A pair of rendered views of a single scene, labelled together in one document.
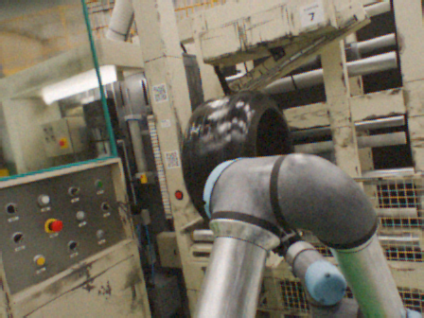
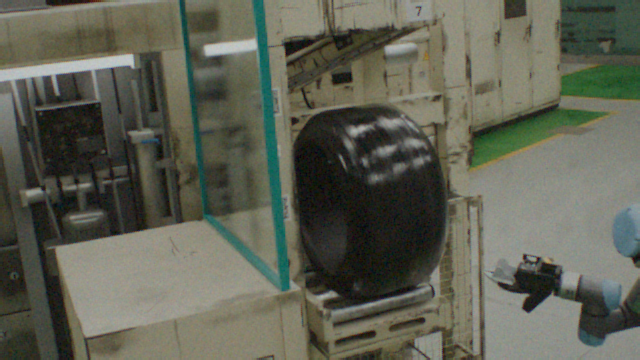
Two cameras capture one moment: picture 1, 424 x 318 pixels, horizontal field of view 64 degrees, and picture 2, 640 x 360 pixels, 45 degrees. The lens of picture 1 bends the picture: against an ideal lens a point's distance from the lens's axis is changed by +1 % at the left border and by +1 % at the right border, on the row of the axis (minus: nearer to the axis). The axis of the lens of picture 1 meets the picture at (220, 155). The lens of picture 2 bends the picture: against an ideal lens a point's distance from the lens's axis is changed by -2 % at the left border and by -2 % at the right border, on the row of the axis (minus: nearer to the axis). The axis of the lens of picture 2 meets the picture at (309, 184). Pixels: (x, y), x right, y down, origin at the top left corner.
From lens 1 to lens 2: 186 cm
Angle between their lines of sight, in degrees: 52
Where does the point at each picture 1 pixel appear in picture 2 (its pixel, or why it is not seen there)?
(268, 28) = (365, 13)
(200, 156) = (400, 202)
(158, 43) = (274, 23)
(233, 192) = not seen: outside the picture
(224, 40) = (300, 15)
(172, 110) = (287, 131)
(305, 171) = not seen: outside the picture
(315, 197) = not seen: outside the picture
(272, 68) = (333, 60)
